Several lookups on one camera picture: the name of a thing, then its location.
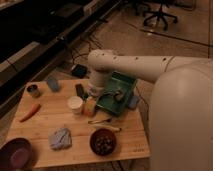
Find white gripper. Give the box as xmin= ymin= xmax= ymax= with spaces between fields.
xmin=83 ymin=70 xmax=110 ymax=117

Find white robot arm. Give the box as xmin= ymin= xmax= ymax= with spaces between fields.
xmin=88 ymin=49 xmax=213 ymax=171

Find white paper cup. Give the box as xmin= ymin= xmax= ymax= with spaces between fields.
xmin=67 ymin=96 xmax=83 ymax=115

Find black rectangular block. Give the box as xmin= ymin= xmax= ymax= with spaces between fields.
xmin=75 ymin=84 xmax=84 ymax=98

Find grey object in tray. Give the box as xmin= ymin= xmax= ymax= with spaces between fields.
xmin=101 ymin=90 xmax=125 ymax=102

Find green plastic tray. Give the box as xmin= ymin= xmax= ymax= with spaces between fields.
xmin=96 ymin=72 xmax=137 ymax=117

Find brown bowl with beans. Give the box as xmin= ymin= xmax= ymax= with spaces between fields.
xmin=90 ymin=129 xmax=117 ymax=156

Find crumpled blue cloth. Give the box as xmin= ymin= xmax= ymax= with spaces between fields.
xmin=49 ymin=128 xmax=72 ymax=150

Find black power adapter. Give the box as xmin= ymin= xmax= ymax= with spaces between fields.
xmin=71 ymin=64 xmax=87 ymax=78

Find blue block at table edge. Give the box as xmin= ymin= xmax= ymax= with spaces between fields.
xmin=128 ymin=96 xmax=139 ymax=110

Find orange carrot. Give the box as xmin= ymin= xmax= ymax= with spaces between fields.
xmin=19 ymin=104 xmax=41 ymax=122

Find small metal can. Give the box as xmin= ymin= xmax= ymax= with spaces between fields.
xmin=27 ymin=84 xmax=41 ymax=98

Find purple plate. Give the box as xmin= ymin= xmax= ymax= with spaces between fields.
xmin=0 ymin=138 xmax=32 ymax=171

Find dark shelf unit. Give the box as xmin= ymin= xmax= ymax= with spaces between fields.
xmin=0 ymin=0 xmax=119 ymax=117

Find black office chair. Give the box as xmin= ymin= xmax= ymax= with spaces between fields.
xmin=130 ymin=0 xmax=178 ymax=31

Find black floor cables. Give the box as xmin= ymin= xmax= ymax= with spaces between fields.
xmin=58 ymin=34 xmax=104 ymax=68

